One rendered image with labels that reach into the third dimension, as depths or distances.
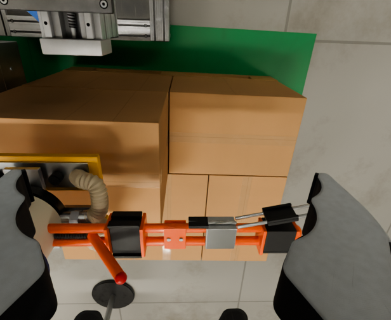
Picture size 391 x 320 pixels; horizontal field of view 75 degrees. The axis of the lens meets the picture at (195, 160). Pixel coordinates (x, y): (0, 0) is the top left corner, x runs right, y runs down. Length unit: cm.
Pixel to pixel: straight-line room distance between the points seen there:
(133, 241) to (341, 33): 163
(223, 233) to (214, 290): 222
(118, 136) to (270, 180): 84
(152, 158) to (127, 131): 11
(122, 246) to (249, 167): 81
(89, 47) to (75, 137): 26
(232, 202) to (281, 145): 39
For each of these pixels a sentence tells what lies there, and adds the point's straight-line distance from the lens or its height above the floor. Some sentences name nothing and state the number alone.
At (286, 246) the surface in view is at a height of 121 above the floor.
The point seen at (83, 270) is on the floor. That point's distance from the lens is 271.
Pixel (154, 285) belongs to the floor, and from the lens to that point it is 274.
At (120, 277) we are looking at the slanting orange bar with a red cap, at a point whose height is 130.
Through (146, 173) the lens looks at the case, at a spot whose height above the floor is 94.
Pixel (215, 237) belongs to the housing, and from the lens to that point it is 61.
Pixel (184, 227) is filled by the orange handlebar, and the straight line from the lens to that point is 60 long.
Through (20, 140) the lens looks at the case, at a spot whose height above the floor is 94.
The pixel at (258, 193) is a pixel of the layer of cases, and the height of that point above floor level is 54.
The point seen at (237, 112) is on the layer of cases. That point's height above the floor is 54.
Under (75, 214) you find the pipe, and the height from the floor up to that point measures 113.
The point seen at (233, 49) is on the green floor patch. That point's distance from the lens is 166.
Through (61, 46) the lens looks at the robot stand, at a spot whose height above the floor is 99.
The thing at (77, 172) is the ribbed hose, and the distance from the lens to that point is 66.
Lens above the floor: 163
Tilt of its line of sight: 63 degrees down
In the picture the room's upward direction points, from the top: 176 degrees clockwise
